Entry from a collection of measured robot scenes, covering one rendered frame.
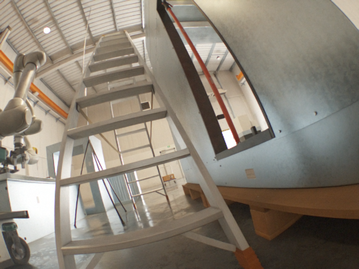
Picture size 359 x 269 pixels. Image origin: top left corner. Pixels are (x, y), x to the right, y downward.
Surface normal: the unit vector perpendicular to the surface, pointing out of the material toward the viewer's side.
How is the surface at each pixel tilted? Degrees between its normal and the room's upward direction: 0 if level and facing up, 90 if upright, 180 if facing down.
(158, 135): 90
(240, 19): 90
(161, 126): 90
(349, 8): 90
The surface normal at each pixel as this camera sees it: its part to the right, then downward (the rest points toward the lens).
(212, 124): 0.11, -0.28
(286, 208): -0.95, 0.26
